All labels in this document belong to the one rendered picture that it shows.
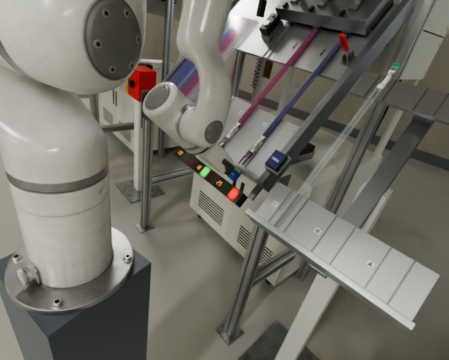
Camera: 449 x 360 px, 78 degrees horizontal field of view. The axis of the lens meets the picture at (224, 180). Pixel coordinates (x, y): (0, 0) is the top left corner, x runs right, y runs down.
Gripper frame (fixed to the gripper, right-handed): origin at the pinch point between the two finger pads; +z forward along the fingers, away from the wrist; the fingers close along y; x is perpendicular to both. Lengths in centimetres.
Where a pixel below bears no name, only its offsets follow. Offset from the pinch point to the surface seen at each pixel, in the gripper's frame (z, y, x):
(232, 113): 5.1, -16.9, 16.7
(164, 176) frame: 40, -60, -18
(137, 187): 61, -94, -38
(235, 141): 5.1, -8.1, 9.0
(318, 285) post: 27.2, 32.7, -9.4
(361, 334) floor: 91, 47, -16
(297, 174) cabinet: 35.4, 1.3, 17.7
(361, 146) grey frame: 39, 13, 41
